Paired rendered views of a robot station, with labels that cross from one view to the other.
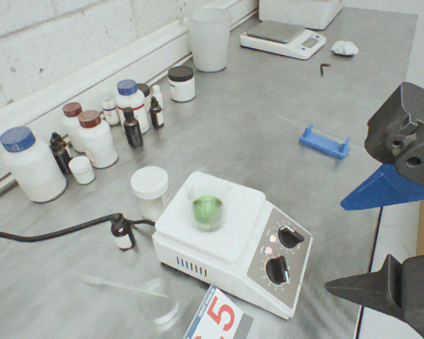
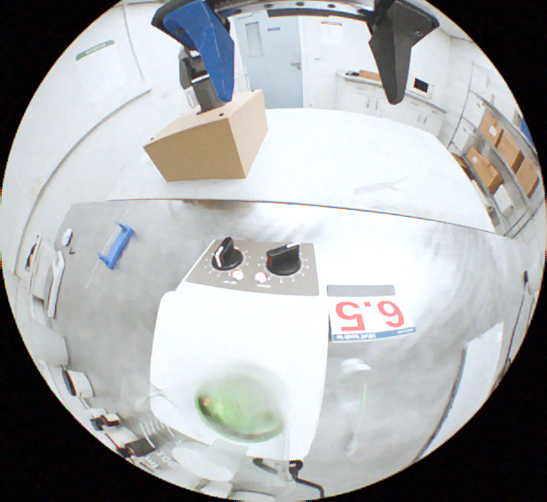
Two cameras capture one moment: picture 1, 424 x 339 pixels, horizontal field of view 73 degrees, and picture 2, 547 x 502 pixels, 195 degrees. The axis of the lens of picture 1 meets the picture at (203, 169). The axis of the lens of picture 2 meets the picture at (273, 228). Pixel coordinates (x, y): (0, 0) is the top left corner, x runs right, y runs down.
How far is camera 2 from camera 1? 0.29 m
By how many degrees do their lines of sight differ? 60
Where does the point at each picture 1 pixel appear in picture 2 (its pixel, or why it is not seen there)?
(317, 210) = (180, 244)
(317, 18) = (50, 255)
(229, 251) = (310, 333)
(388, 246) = (215, 192)
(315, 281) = (262, 236)
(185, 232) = (297, 422)
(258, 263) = (289, 284)
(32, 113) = not seen: outside the picture
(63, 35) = not seen: outside the picture
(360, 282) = (405, 46)
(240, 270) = (318, 306)
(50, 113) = not seen: outside the picture
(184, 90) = (80, 383)
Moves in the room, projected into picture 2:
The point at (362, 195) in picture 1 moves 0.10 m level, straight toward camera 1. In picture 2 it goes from (223, 59) to (424, 75)
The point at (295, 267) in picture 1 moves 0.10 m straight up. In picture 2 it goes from (264, 247) to (236, 171)
